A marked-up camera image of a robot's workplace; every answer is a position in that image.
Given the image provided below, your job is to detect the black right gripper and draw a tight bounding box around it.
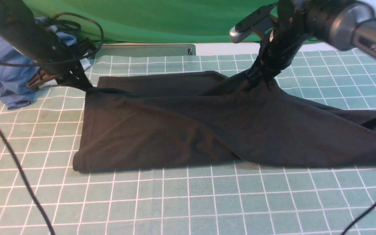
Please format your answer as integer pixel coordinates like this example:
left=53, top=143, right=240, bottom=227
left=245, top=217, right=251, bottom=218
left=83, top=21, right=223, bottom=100
left=246, top=28, right=306, bottom=84

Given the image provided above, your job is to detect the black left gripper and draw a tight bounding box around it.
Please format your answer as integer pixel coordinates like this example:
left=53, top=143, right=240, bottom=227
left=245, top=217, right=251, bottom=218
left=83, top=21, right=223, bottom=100
left=27, top=38, right=97, bottom=92

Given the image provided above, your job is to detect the dark gray long-sleeve top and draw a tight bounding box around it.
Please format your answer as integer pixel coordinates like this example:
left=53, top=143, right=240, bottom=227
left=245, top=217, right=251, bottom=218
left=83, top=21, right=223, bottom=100
left=72, top=71, right=376, bottom=172

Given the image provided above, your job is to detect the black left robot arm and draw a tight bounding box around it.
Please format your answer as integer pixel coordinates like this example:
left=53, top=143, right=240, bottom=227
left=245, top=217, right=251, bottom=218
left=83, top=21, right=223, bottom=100
left=0, top=0, right=102, bottom=92

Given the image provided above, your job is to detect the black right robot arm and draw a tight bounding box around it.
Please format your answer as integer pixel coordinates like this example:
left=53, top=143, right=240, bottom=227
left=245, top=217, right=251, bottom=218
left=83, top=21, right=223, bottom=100
left=229, top=0, right=376, bottom=82

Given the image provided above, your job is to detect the blue crumpled garment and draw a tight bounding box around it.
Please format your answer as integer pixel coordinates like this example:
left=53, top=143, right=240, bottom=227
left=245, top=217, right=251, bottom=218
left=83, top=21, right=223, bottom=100
left=0, top=18, right=77, bottom=110

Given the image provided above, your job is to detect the green backdrop cloth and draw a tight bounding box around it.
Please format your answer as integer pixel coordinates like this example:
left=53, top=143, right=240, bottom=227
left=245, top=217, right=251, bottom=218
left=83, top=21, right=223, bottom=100
left=25, top=0, right=273, bottom=43

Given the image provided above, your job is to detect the green checkered table cloth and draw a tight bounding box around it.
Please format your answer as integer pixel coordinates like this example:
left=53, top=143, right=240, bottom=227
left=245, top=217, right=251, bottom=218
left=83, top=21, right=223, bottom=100
left=0, top=49, right=376, bottom=235

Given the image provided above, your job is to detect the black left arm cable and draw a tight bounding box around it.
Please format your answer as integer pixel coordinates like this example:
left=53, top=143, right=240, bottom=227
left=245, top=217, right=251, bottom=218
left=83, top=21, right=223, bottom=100
left=0, top=12, right=104, bottom=235

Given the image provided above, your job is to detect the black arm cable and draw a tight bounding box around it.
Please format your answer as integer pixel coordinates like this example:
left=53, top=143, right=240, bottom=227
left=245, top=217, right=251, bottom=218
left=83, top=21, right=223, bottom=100
left=0, top=12, right=104, bottom=235
left=340, top=170, right=376, bottom=235

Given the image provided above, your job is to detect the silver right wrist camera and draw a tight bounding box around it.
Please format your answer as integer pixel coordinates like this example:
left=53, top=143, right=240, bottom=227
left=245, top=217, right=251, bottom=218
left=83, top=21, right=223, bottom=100
left=229, top=3, right=277, bottom=44

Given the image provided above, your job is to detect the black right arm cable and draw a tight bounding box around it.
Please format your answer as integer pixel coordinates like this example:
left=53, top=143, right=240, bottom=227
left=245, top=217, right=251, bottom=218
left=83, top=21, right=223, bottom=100
left=340, top=170, right=376, bottom=235

